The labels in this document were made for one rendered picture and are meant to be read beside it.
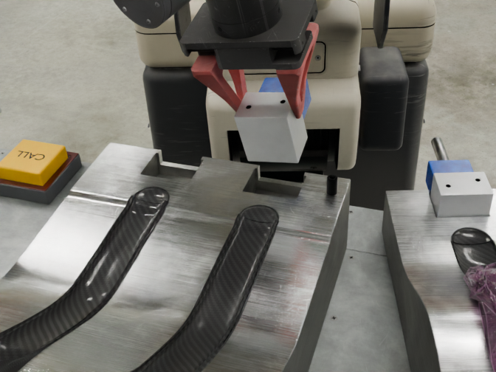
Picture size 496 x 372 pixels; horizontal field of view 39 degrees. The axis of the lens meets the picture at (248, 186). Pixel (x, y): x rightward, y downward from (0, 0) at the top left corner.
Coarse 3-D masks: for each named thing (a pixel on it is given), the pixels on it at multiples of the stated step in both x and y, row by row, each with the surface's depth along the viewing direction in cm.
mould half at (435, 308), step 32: (416, 192) 71; (384, 224) 73; (416, 224) 67; (448, 224) 67; (480, 224) 66; (416, 256) 63; (448, 256) 63; (416, 288) 57; (448, 288) 57; (416, 320) 57; (448, 320) 52; (480, 320) 52; (416, 352) 57; (448, 352) 50; (480, 352) 50
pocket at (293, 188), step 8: (256, 168) 69; (256, 176) 70; (304, 176) 68; (248, 184) 68; (256, 184) 71; (264, 184) 70; (272, 184) 70; (280, 184) 70; (288, 184) 69; (296, 184) 69; (256, 192) 71; (264, 192) 71; (272, 192) 70; (280, 192) 70; (288, 192) 70; (296, 192) 70
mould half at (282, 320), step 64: (128, 192) 67; (192, 192) 67; (320, 192) 66; (64, 256) 61; (192, 256) 60; (320, 256) 59; (0, 320) 52; (128, 320) 54; (256, 320) 54; (320, 320) 63
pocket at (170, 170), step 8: (160, 152) 73; (152, 160) 72; (160, 160) 73; (144, 168) 70; (152, 168) 72; (160, 168) 73; (168, 168) 73; (176, 168) 73; (184, 168) 72; (192, 168) 72; (160, 176) 73; (168, 176) 73; (176, 176) 73; (184, 176) 73; (192, 176) 73
